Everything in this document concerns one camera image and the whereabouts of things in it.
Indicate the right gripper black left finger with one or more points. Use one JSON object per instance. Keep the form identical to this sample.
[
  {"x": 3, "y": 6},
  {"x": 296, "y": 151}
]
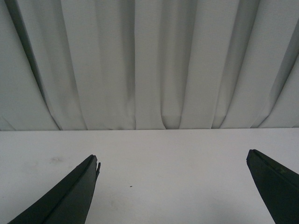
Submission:
[{"x": 69, "y": 201}]

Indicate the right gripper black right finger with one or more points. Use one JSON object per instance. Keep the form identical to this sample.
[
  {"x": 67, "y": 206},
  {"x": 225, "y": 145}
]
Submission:
[{"x": 277, "y": 185}]

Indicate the grey pleated curtain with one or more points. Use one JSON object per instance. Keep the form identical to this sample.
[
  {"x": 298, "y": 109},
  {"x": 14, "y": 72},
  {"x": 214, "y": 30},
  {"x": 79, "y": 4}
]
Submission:
[{"x": 148, "y": 64}]

